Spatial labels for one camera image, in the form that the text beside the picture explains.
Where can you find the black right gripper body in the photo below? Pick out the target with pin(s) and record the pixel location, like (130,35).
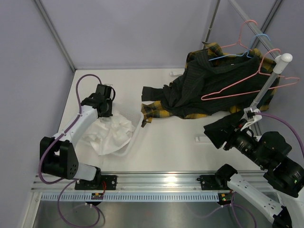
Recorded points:
(241,139)

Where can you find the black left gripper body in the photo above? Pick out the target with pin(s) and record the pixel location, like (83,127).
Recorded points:
(108,113)

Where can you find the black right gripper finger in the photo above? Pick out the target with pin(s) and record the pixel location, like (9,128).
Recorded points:
(218,137)
(225,122)

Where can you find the white shirt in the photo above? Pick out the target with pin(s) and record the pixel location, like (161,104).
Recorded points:
(107,135)

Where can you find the dark green striped shirt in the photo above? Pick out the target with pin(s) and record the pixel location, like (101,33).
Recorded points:
(213,88)

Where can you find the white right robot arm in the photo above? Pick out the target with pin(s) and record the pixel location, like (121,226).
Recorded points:
(270,154)

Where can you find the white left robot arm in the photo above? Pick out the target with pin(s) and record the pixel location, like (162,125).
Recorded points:
(57,153)

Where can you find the yellow plaid shirt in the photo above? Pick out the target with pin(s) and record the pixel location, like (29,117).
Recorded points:
(166,109)

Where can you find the white plastic basket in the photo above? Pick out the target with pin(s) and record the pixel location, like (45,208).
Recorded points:
(135,116)

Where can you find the grey clothes rack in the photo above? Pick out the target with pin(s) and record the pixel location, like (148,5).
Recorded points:
(213,81)

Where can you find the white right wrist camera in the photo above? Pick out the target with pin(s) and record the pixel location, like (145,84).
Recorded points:
(252,116)

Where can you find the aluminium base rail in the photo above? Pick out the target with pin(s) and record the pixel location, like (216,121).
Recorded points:
(157,182)

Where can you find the white slotted cable duct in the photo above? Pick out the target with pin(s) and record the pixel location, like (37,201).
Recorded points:
(132,197)

